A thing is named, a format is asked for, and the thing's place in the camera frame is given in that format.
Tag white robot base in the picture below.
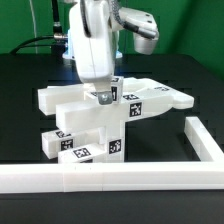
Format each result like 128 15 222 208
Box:
62 29 123 60

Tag white chair seat part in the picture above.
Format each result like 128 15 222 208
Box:
99 121 125 163

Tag white chair back part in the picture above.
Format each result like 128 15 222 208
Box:
38 77 194 134

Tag white L-shaped obstacle fence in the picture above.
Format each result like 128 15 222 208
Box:
0 117 224 194

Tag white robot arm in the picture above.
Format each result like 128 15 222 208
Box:
69 0 159 105

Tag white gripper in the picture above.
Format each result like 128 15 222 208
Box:
69 0 115 105

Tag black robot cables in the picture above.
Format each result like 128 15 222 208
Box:
9 0 69 56

